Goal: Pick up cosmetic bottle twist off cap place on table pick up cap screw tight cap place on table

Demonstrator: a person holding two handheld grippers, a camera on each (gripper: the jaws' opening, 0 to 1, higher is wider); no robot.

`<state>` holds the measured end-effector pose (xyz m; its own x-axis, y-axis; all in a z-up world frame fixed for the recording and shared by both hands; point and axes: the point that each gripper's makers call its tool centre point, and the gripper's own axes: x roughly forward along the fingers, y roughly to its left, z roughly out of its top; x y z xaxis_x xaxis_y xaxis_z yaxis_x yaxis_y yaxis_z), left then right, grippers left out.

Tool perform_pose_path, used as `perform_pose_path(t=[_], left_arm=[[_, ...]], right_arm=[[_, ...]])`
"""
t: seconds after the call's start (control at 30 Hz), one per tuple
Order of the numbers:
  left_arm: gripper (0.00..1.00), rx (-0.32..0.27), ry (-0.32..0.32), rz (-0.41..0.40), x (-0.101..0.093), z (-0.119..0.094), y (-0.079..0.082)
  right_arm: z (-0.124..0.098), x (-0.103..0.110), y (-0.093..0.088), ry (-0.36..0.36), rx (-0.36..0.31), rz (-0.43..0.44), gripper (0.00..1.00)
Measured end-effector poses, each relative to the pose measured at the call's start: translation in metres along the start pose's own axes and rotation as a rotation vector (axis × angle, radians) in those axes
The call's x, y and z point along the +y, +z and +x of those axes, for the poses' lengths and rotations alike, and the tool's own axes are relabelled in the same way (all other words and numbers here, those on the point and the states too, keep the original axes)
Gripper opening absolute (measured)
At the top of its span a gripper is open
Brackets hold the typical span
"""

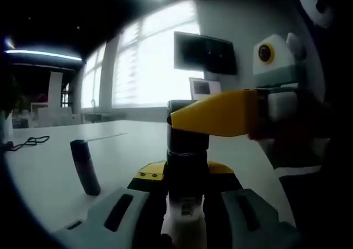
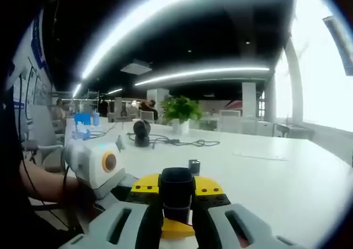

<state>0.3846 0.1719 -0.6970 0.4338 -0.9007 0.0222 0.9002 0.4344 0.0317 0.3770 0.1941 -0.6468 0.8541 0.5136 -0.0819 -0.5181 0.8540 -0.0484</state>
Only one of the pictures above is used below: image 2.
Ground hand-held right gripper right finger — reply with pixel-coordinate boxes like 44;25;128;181
192;176;304;249

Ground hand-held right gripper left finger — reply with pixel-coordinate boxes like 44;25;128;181
59;173;166;249

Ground small white bottle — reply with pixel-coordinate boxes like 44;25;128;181
115;135;126;151

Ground tall dark bottle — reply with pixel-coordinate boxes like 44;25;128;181
188;158;201;177

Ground blue boxes on table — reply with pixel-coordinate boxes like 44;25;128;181
71;125;91;141

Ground white table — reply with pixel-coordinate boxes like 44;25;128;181
62;116;353;249

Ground grey office chair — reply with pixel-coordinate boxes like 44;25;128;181
23;105;66;175

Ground metal shelving rack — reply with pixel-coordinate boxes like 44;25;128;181
87;89;101;117

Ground green potted plant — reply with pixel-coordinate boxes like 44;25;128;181
159;96;205;135

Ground person's black shirt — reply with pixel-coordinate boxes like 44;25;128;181
0;75;83;249

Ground row of white office chairs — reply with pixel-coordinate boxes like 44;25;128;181
198;109;276;138

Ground ceiling air vent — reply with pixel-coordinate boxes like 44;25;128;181
120;62;153;75

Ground long ceiling light strip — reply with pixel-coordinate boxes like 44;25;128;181
81;0;285;80
133;66;271;87

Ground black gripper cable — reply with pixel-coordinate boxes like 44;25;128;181
62;160;83;233

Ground black power cable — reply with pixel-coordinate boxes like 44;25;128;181
126;133;221;150

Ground thin black device cable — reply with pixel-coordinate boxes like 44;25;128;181
20;149;69;230

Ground blue and white wall poster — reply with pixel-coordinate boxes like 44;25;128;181
12;10;56;128

